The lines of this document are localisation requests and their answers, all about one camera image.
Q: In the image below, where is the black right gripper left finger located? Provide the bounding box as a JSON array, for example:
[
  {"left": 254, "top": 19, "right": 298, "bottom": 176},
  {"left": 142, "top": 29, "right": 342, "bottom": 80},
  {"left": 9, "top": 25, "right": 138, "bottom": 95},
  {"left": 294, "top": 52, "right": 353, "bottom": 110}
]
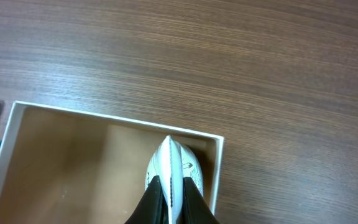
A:
[{"left": 126, "top": 175, "right": 168, "bottom": 224}]

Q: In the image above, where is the white open cardboard box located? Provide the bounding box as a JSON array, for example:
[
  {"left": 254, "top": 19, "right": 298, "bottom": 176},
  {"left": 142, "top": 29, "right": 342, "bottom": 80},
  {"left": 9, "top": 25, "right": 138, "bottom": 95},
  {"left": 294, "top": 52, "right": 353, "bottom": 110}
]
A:
[{"left": 0, "top": 101, "right": 224, "bottom": 223}]

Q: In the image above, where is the white bamboo-print lotion tube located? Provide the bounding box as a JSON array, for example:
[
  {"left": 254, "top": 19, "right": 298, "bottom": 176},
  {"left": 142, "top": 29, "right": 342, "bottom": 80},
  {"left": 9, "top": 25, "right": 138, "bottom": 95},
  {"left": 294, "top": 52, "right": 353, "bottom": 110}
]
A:
[{"left": 145, "top": 135, "right": 204, "bottom": 223}]

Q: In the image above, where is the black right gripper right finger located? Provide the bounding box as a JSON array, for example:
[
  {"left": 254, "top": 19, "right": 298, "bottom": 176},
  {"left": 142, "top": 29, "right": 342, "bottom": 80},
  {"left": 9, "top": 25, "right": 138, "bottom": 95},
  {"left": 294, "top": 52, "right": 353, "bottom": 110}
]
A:
[{"left": 182, "top": 177, "right": 219, "bottom": 224}]

